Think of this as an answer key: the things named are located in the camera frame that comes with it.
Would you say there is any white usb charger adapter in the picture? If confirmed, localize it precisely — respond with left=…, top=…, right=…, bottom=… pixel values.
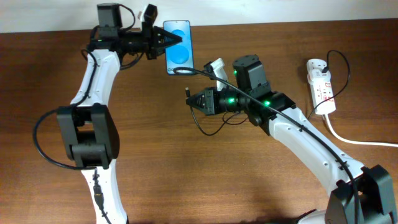
left=307, top=65, right=331, bottom=85

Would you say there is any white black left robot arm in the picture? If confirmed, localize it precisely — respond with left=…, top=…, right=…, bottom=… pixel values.
left=57, top=3, right=182, bottom=223

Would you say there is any blue screen smartphone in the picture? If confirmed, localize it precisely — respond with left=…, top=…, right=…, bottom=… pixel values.
left=163, top=20, right=194, bottom=75

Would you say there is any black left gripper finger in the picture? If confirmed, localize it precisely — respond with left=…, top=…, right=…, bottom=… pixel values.
left=157, top=39, right=182, bottom=56
left=154, top=26, right=182, bottom=42

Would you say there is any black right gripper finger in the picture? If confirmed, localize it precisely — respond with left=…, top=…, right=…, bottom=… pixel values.
left=185, top=88, right=206, bottom=103
left=187, top=102, right=208, bottom=114

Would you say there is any white power strip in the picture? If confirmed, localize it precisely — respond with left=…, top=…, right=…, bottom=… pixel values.
left=307, top=58, right=336, bottom=115

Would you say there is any white power strip cord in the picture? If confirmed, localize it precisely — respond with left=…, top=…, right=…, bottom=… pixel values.
left=322, top=113, right=398, bottom=148

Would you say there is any black usb charging cable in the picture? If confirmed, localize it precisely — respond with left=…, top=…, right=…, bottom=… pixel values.
left=185, top=49, right=351, bottom=136

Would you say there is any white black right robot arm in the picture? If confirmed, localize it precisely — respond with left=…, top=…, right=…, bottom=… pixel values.
left=186, top=55, right=397, bottom=224

